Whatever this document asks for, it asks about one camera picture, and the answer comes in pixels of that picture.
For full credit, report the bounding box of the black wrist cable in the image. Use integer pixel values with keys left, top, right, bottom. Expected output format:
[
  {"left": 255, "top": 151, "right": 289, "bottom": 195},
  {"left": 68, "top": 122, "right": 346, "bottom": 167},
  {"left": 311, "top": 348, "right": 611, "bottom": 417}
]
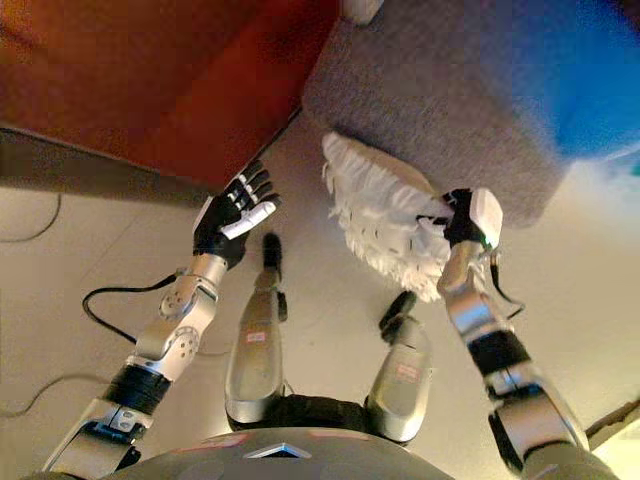
[
  {"left": 486, "top": 249, "right": 527, "bottom": 322},
  {"left": 81, "top": 269, "right": 190, "bottom": 347}
]

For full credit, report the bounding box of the orange wooden cabinet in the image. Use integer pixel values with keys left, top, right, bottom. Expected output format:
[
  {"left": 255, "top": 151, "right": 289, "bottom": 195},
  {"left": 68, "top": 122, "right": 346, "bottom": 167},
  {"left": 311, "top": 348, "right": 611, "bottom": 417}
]
[{"left": 0, "top": 0, "right": 342, "bottom": 190}]

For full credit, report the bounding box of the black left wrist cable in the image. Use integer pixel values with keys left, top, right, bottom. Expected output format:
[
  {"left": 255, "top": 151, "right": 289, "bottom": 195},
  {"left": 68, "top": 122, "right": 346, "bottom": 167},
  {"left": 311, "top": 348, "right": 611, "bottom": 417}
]
[{"left": 81, "top": 269, "right": 190, "bottom": 347}]

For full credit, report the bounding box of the silver left robot leg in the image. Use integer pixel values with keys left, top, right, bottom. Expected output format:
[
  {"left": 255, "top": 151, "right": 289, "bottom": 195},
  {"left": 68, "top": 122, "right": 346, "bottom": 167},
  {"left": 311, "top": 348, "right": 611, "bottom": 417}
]
[{"left": 224, "top": 231, "right": 289, "bottom": 427}]

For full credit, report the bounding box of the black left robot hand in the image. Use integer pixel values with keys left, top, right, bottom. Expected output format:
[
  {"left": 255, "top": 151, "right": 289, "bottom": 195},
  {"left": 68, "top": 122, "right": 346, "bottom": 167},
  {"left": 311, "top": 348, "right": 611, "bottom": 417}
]
[{"left": 192, "top": 159, "right": 282, "bottom": 267}]

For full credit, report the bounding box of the grey robot torso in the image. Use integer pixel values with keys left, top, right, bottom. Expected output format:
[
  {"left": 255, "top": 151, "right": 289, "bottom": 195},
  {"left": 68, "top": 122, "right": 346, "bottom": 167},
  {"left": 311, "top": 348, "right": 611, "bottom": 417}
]
[{"left": 23, "top": 392, "right": 617, "bottom": 480}]

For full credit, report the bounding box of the dark grey board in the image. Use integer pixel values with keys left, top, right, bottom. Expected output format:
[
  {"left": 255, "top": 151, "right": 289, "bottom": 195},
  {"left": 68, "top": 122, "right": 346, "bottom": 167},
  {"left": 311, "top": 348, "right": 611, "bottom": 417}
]
[{"left": 0, "top": 126, "right": 212, "bottom": 204}]

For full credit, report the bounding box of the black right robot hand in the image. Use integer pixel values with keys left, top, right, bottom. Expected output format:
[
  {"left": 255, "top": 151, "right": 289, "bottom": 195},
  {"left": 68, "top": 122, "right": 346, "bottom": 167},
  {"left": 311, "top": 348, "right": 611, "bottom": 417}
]
[{"left": 416, "top": 187, "right": 504, "bottom": 252}]

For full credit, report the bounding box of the grey fabric armchair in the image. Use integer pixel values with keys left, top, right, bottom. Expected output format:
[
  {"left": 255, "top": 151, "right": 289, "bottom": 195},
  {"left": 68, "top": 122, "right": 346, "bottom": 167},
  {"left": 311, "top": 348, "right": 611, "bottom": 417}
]
[{"left": 301, "top": 0, "right": 640, "bottom": 230}]

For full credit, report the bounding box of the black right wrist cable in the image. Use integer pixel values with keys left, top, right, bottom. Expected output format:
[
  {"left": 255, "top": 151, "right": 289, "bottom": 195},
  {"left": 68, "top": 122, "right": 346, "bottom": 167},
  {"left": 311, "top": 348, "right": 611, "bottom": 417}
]
[{"left": 486, "top": 249, "right": 527, "bottom": 322}]

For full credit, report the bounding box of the thin floor cable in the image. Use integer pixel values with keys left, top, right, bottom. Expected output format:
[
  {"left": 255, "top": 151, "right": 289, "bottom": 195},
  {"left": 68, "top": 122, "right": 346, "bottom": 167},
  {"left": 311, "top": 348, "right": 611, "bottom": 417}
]
[
  {"left": 0, "top": 373, "right": 112, "bottom": 417},
  {"left": 0, "top": 191, "right": 64, "bottom": 245}
]

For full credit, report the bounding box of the white fringed pillow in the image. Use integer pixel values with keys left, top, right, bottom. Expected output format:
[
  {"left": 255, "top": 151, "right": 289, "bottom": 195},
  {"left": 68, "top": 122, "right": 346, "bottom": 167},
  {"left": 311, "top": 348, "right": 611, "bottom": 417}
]
[{"left": 320, "top": 130, "right": 454, "bottom": 304}]

